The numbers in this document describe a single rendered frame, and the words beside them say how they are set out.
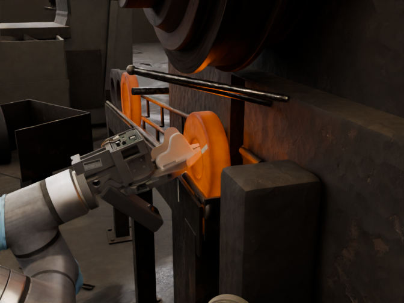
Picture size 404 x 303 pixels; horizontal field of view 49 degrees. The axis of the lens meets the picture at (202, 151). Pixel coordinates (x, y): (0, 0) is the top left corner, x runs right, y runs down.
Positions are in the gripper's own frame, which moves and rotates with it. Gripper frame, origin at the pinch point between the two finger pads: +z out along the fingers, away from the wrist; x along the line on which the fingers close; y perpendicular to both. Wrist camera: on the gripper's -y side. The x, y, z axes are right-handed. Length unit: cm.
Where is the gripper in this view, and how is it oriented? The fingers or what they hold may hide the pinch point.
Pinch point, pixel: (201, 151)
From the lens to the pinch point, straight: 74.2
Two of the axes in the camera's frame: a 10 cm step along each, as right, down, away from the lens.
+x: -3.1, -3.1, 9.0
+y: -2.9, -8.7, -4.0
